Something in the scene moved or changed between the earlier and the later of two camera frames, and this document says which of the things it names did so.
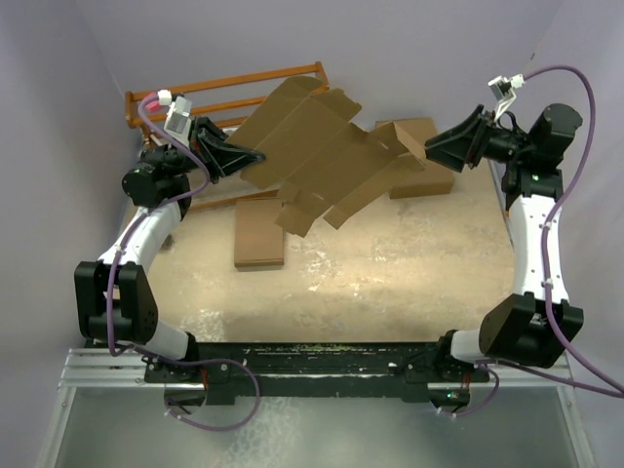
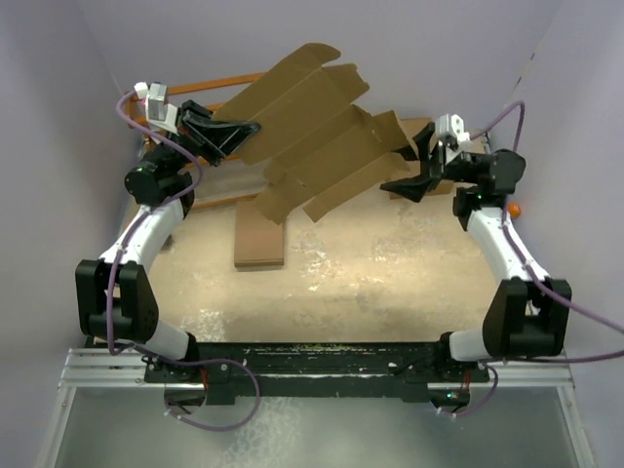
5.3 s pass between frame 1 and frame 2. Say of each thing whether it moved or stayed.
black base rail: stayed
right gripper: moved
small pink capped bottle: stayed
